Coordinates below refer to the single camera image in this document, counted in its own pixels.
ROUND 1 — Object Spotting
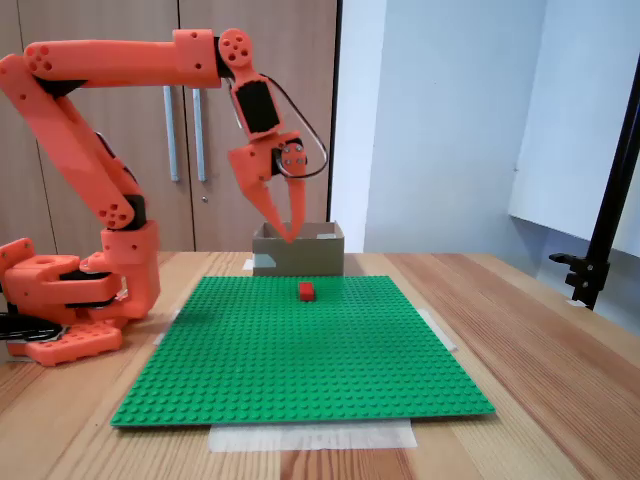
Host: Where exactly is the black camera stand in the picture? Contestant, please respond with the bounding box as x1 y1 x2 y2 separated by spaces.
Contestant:
548 84 640 312

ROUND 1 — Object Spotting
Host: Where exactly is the white wall panel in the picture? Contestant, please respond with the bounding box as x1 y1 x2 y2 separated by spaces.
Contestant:
508 0 640 259

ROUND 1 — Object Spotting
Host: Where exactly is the metal cabinet handle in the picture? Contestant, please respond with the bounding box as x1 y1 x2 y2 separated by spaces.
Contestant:
163 85 180 182
192 87 208 182

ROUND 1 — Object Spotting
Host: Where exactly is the wooden cabinet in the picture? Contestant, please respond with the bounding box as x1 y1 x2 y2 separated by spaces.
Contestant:
0 0 344 254

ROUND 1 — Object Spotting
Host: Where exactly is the wide masking tape strip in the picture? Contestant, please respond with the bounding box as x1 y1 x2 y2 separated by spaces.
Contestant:
207 418 419 454

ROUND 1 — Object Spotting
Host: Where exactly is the black cable bundle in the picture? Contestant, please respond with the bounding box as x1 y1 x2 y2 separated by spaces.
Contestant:
0 312 69 346

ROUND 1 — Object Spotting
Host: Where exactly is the open cardboard box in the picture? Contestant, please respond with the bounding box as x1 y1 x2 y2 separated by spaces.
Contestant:
251 219 346 278

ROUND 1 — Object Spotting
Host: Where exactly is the gripper motor cable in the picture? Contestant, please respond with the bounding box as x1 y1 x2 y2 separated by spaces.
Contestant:
257 73 330 179

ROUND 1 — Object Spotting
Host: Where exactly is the green lego baseplate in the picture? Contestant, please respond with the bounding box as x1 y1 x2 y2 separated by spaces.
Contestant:
109 273 497 430

